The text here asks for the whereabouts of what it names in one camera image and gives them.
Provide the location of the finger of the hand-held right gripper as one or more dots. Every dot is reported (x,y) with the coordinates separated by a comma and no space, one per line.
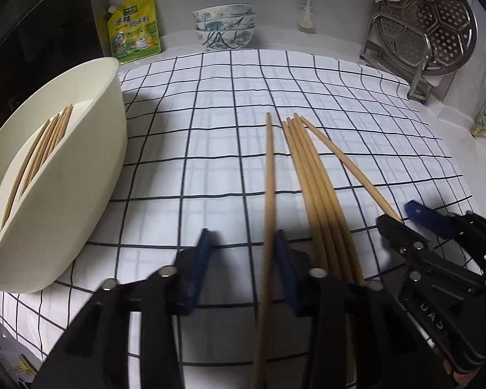
(397,233)
(429,219)

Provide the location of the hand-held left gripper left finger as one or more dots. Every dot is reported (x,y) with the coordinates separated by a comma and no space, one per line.
(198,271)

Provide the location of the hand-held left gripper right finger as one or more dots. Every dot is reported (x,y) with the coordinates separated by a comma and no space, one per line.
(289,275)

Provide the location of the wooden chopstick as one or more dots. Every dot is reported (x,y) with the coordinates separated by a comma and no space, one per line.
(48,144)
(38,156)
(348,166)
(270,170)
(60,127)
(26,170)

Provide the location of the white oval plastic basin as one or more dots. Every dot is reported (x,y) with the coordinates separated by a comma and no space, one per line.
(85,170)

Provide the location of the person's right hand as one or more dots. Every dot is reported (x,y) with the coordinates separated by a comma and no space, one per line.
(461,381)

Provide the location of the black and white checked cloth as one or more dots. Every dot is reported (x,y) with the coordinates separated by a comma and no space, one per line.
(210,150)

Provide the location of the perforated steel steamer plate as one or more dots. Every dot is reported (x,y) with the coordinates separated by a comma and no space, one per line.
(433,20)

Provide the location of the yellow seasoning pouch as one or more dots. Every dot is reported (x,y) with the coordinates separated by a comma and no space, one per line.
(135,28)

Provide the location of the black range hood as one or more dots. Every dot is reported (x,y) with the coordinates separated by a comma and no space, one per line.
(36,40)

